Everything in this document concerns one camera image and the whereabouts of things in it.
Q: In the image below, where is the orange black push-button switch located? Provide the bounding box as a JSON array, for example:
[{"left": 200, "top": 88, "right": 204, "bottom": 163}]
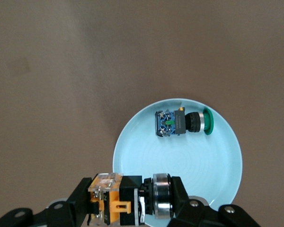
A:
[{"left": 88, "top": 172, "right": 174, "bottom": 227}]

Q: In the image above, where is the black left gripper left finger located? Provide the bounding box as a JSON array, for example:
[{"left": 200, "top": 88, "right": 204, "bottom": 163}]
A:
[{"left": 0, "top": 177, "right": 93, "bottom": 227}]

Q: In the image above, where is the light blue round plate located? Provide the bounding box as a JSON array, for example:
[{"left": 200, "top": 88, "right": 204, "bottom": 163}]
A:
[{"left": 112, "top": 98, "right": 243, "bottom": 227}]

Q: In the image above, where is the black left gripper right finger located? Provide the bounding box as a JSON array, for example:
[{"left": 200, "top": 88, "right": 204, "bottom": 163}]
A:
[{"left": 168, "top": 176, "right": 261, "bottom": 227}]

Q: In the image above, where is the green push-button switch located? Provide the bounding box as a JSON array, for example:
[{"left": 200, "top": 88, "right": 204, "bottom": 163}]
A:
[{"left": 154, "top": 106, "right": 215, "bottom": 138}]

